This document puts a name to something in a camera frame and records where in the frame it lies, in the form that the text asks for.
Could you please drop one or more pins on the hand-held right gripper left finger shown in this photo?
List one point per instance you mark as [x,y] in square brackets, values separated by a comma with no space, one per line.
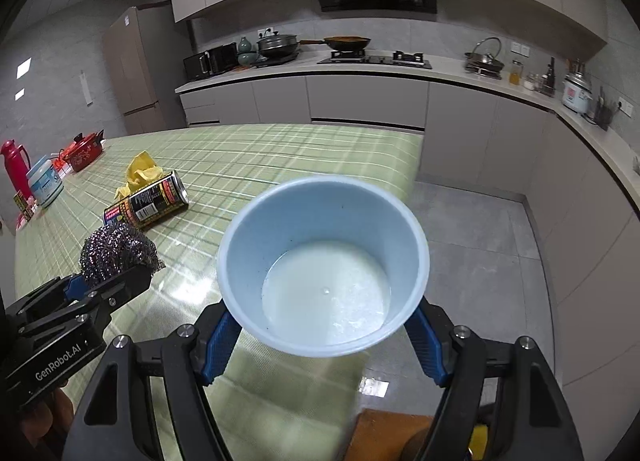
[220,351]

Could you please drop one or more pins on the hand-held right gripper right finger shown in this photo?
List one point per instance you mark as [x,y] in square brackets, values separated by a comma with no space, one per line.
[430,346]

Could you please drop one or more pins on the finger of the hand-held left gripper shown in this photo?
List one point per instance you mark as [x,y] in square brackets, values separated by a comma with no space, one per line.
[74,286]
[125,288]

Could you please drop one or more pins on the steel wool scrubber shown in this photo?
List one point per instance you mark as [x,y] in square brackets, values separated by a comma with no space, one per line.
[117,251]

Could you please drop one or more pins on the plain blue cup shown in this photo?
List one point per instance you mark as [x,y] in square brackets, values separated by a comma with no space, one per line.
[325,221]

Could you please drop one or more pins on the person's left hand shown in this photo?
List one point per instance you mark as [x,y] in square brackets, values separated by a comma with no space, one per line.
[50,421]

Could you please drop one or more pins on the small yellow black boxes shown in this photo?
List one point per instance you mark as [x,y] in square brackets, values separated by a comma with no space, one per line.
[22,206]

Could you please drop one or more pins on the brown wooden stool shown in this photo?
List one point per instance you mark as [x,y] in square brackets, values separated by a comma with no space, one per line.
[385,436]

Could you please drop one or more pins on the white blue tub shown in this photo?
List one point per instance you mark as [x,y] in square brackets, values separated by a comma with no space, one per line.
[45,183]

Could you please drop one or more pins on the yellow cloth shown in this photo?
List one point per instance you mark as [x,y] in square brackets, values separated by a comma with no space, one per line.
[142,168]

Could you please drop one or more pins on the red thermos jug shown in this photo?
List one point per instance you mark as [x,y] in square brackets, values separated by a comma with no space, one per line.
[15,171]

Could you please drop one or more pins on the red cooking pot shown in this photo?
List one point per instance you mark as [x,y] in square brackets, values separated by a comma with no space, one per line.
[82,153]

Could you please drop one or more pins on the green plaid tablecloth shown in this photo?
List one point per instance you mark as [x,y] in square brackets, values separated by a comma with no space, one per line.
[225,166]

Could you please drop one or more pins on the brown refrigerator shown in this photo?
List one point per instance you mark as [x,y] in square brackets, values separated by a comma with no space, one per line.
[140,71]

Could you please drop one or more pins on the black toaster oven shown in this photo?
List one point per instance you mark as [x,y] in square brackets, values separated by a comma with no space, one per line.
[210,62]

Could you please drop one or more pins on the small seasoning jar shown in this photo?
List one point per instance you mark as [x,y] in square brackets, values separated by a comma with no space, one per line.
[529,85]

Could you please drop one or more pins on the yellow oil bottle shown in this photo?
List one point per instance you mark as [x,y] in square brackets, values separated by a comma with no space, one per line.
[516,75]

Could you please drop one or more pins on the grey lidded pan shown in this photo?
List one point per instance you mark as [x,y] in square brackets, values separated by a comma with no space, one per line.
[277,46]

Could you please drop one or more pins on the black utensil holder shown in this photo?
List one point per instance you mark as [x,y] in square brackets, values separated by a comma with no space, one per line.
[605,113]

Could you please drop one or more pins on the black gas stove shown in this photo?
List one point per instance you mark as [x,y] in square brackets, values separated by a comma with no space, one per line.
[375,60]

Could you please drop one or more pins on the white rice cooker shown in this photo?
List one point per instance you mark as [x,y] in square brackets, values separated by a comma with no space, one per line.
[576,93]

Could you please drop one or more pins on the dark sauce bottle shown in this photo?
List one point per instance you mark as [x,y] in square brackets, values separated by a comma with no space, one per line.
[551,76]

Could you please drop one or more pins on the white wall panel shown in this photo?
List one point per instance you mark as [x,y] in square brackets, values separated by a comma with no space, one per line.
[86,88]

